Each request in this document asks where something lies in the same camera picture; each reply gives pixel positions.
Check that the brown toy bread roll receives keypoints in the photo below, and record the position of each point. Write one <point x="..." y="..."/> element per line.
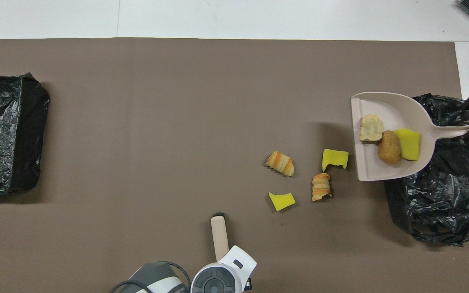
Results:
<point x="389" y="148"/>

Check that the beige plastic dustpan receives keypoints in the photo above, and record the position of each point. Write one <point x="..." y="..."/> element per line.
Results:
<point x="381" y="106"/>

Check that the pale toy croissant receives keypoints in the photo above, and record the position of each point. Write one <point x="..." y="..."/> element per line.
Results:
<point x="371" y="128"/>

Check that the notched yellow sponge piece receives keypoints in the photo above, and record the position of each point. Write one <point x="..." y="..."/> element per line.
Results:
<point x="335" y="158"/>

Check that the orange striped toy croissant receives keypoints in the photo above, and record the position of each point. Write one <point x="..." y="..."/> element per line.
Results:
<point x="280" y="163"/>
<point x="321" y="186"/>

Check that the small yellow sponge piece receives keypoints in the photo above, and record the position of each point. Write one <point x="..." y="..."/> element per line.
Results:
<point x="282" y="201"/>

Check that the beige hand brush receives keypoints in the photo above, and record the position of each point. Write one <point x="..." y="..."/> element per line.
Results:
<point x="220" y="236"/>

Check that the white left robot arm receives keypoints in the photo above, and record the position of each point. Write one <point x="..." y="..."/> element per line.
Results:
<point x="218" y="278"/>

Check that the brown table mat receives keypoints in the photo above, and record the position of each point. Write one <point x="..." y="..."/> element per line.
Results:
<point x="136" y="162"/>

